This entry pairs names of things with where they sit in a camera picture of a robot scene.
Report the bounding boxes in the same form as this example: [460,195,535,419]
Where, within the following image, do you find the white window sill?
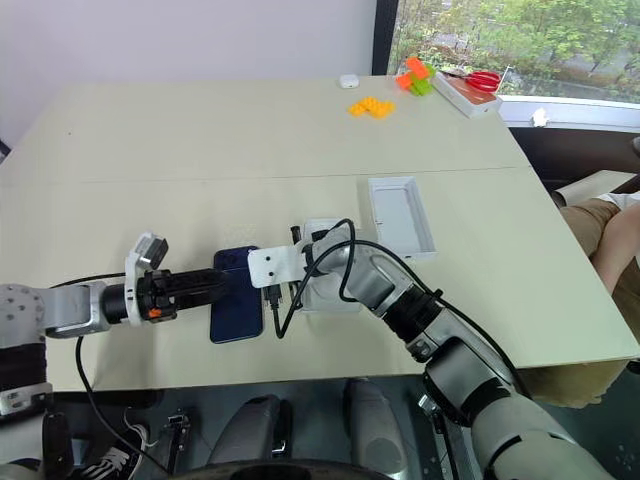
[497,94,640,134]

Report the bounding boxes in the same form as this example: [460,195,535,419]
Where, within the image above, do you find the white and orange box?
[432,69,504,120]

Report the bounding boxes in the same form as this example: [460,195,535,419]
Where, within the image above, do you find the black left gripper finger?
[172,268,238,290]
[175,285,237,309]

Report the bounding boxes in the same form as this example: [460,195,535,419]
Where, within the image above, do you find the person in khaki shorts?
[558,191,640,347]

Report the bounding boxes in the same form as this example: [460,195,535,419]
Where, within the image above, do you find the grey rounded shape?
[208,394,294,471]
[344,377,409,476]

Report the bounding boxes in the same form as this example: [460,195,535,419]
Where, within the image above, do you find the black round rim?
[164,458,404,480]

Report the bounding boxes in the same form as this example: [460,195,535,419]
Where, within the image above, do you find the yellow-orange building block assembly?
[348,95,397,120]

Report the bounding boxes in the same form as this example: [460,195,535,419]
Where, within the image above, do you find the red scissors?
[457,70,502,94]

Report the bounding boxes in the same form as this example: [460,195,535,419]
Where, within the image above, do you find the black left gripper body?
[137,268,179,324]

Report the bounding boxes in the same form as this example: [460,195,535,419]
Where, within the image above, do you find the white phone box lid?
[367,175,439,265]

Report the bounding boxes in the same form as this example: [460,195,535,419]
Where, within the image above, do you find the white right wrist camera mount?
[248,243,307,290]

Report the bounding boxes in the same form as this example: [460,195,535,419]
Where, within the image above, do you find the orange building block assembly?
[394,56,436,92]

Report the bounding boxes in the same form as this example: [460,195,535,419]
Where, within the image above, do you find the dark window frame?
[372,0,401,77]

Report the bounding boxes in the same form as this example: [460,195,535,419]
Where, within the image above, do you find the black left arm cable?
[48,272,169,476]

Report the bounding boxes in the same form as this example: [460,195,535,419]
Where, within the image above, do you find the beige board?
[552,169,640,201]

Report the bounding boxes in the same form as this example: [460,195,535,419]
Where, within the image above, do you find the metal bracket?
[418,393,451,437]
[163,408,194,452]

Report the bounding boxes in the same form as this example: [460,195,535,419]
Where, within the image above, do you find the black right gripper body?
[280,225,304,310]

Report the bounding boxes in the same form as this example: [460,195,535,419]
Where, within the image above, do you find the green building block assembly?
[407,63,436,99]

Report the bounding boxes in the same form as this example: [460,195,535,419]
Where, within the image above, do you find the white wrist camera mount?
[248,243,307,290]
[123,230,170,326]

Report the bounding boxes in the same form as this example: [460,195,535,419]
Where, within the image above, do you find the dark blue smartphone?
[208,245,265,345]

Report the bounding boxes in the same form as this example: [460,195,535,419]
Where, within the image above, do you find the white phone box base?
[298,217,362,317]

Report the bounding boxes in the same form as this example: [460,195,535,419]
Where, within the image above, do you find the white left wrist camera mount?
[123,230,170,326]

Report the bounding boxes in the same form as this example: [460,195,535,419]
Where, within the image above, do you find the black and white sneaker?
[79,409,147,480]

